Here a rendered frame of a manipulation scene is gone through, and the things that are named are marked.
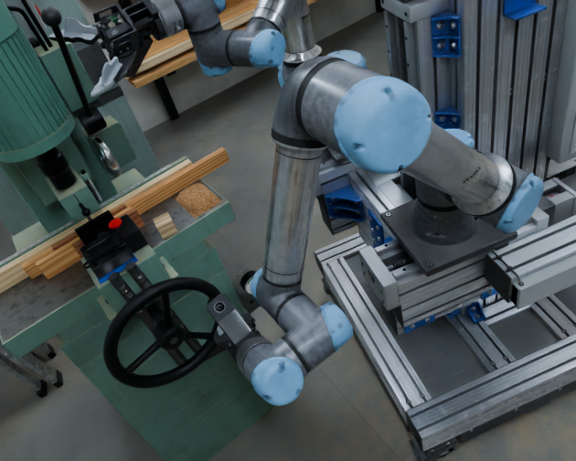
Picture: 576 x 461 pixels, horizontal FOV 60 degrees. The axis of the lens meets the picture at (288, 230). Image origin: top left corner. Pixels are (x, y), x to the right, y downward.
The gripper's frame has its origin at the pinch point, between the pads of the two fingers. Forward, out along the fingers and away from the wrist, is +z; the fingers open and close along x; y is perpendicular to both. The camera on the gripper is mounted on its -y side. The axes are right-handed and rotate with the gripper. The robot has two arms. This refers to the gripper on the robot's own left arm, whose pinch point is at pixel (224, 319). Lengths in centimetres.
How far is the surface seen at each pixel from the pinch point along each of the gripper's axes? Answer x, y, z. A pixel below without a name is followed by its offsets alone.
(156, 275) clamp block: -6.6, -15.3, 7.4
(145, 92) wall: 55, -76, 263
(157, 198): 4.7, -28.0, 29.5
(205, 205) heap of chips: 12.7, -21.0, 18.7
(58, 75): 1, -65, 29
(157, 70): 59, -78, 206
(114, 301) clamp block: -17.0, -15.9, 6.5
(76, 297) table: -24.0, -19.9, 15.0
